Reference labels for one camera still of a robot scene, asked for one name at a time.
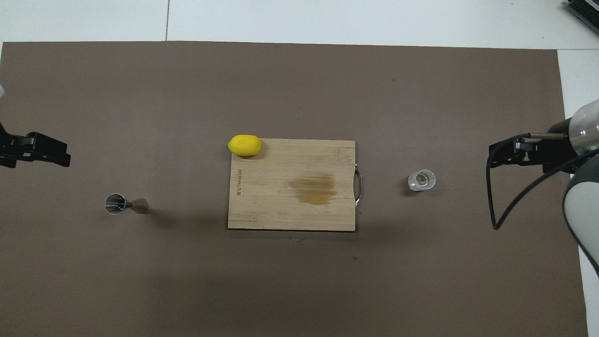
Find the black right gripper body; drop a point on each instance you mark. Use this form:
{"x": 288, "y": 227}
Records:
{"x": 557, "y": 150}

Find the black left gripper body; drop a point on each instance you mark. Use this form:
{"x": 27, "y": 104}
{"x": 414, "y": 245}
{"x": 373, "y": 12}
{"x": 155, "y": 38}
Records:
{"x": 14, "y": 147}

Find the metal double jigger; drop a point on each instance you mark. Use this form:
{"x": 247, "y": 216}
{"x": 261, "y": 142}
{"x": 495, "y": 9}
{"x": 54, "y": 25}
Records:
{"x": 114, "y": 204}

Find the small clear glass cup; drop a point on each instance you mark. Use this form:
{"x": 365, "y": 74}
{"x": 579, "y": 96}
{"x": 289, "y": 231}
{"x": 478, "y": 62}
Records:
{"x": 421, "y": 180}

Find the brown table mat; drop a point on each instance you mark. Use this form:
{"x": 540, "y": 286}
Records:
{"x": 140, "y": 93}

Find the grey ribbed device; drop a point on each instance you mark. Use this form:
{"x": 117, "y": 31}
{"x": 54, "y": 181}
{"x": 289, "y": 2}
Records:
{"x": 587, "y": 11}

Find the yellow lemon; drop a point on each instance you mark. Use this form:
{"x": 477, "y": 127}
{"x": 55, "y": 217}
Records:
{"x": 244, "y": 145}

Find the wooden cutting board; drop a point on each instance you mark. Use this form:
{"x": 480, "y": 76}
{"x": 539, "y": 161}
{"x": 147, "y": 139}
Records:
{"x": 281, "y": 210}

